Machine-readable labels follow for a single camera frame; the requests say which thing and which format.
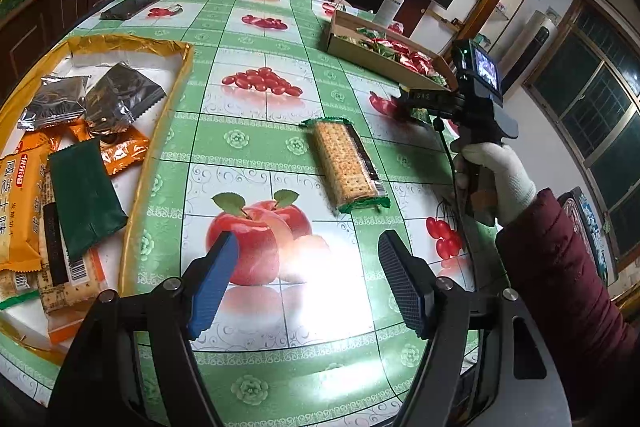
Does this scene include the clear cracker pack green ends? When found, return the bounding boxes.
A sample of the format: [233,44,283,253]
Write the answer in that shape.
[300,117,390,213]

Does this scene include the dark green snack pack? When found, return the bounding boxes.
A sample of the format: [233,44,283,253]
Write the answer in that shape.
[49,140,128,260]

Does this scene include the silver foil snack pack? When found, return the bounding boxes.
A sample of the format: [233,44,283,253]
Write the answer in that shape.
[85,63,166,135]

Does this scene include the orange biscuit pack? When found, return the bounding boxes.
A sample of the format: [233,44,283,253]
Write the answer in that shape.
[0,143,50,272]

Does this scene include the white gloved right hand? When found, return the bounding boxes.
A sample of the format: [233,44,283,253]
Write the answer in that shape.
[450,139,537,227]

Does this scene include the brown cardboard tray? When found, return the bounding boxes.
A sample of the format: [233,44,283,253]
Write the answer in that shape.
[326,11,458,91]

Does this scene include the white spray bottle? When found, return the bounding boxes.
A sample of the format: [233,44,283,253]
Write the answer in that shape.
[373,0,404,27]

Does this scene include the maroon jacket sleeve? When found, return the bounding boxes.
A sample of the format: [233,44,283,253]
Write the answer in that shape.
[496,188,639,426]

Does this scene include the cracker pack in tray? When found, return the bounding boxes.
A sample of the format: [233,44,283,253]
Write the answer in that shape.
[37,170,106,314]

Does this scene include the green fruit tablecloth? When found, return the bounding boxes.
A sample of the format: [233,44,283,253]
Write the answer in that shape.
[63,0,489,426]

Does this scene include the orange snack wrapper in tray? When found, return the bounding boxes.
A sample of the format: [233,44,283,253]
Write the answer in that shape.
[70,120,150,176]

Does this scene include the yellow rimmed white tray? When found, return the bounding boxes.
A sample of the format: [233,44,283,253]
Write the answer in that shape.
[1,35,194,384]

